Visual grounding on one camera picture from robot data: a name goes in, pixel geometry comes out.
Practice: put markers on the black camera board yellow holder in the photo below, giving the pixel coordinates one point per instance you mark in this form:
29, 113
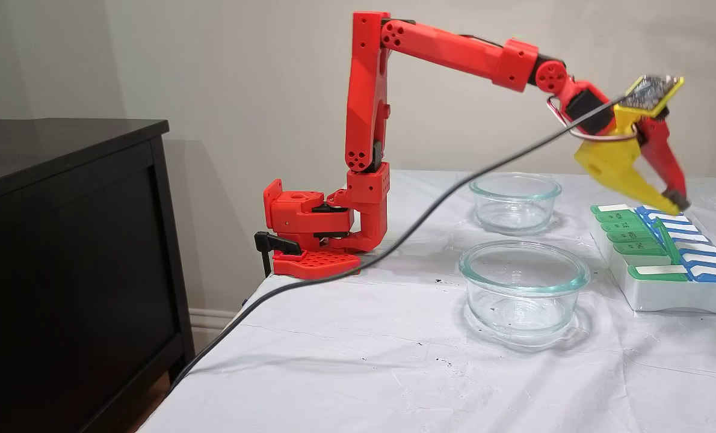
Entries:
653, 93

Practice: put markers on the glass bowl with teal rim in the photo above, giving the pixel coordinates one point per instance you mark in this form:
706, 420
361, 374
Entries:
514, 216
484, 313

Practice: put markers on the black wooden cabinet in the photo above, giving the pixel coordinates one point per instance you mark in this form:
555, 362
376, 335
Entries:
63, 270

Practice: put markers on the weekly pill organizer box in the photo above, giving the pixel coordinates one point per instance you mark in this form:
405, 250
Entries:
665, 294

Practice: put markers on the black table clamp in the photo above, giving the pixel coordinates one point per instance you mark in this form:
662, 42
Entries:
274, 242

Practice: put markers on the white tablecloth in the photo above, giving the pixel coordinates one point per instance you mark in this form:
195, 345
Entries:
364, 373

